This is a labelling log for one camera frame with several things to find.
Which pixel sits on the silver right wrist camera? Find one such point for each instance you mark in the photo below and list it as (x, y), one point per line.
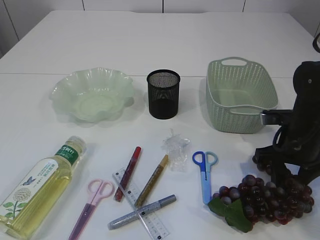
(276, 117)

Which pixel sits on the pink scissors with cover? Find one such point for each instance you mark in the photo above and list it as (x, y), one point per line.
(98, 189)

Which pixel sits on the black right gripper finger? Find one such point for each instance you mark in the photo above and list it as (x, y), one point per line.
(279, 172)
(307, 174)

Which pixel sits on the yellow tea drink bottle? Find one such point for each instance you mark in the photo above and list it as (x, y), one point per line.
(26, 207)

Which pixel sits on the purple artificial grape bunch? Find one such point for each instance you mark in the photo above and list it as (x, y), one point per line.
(254, 200)

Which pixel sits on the gold glitter pen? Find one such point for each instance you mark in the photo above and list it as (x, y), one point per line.
(151, 182)

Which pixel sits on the black mesh pen holder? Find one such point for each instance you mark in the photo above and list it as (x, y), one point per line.
(163, 93)

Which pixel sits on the clear plastic ruler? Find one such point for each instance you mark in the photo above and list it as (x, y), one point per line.
(151, 222)

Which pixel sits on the green scalloped plastic plate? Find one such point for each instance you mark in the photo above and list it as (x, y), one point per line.
(92, 95)

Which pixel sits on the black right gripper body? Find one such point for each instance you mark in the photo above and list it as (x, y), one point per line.
(297, 143)

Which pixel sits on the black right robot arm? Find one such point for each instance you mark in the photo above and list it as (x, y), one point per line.
(306, 83)

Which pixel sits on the green woven plastic basket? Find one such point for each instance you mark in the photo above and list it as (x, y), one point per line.
(237, 91)

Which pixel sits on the red glitter pen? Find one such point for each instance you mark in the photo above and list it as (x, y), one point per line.
(127, 174)

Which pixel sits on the blue scissors with cover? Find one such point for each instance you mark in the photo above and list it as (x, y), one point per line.
(205, 161)

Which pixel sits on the clear plastic sheet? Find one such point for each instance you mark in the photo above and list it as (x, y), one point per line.
(176, 146)

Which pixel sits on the silver glitter pen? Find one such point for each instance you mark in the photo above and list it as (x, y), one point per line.
(141, 212)

